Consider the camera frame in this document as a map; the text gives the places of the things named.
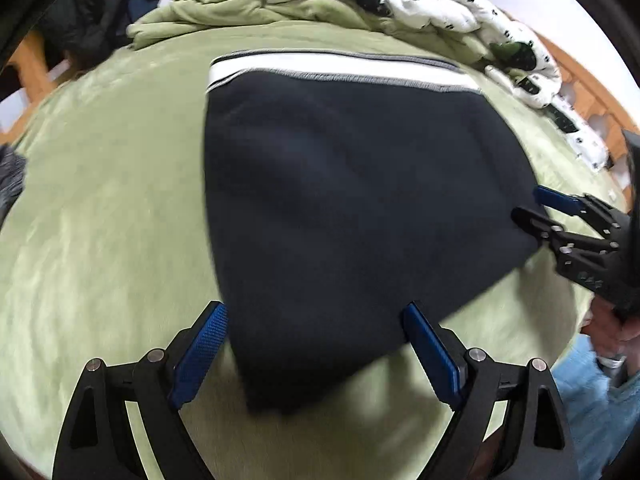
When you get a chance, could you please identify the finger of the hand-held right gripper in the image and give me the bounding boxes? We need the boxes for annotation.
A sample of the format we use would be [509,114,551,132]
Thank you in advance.
[512,206,621,301]
[535,185,626,241]

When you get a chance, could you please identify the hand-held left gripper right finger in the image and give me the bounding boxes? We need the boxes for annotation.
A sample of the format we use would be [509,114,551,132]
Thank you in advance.
[402,302,581,480]

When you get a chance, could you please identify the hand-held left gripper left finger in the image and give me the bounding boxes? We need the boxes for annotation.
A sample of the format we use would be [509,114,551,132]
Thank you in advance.
[51,301,230,480]

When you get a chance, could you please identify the black pants with white stripe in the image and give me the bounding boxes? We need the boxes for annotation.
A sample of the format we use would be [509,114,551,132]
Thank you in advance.
[202,50,551,413]

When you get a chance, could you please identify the person's right hand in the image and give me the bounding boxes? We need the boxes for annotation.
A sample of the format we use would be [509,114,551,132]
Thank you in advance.
[582,302,640,368]

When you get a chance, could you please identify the white flower print pillow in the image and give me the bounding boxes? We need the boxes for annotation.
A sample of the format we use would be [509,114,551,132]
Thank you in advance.
[547,82,613,173]

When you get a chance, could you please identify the wooden headboard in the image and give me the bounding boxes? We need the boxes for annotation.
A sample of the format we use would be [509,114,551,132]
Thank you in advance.
[530,27,640,196]

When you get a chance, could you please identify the green fleece bed sheet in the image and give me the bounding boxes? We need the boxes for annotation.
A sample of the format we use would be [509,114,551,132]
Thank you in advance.
[0,20,628,480]

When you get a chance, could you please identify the person's blue jeans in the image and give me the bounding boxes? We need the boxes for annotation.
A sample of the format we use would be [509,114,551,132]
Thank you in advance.
[552,335,640,471]

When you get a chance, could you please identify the white flower print quilt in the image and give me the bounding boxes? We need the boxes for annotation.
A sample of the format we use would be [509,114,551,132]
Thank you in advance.
[125,0,563,111]

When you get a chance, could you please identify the grey jeans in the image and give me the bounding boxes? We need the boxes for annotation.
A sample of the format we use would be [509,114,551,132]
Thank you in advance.
[0,145,28,226]

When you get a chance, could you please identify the wooden footboard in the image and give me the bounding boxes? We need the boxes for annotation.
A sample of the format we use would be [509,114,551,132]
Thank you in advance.
[0,27,76,143]

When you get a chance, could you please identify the black jacket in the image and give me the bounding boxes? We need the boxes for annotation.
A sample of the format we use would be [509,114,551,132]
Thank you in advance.
[37,0,133,68]

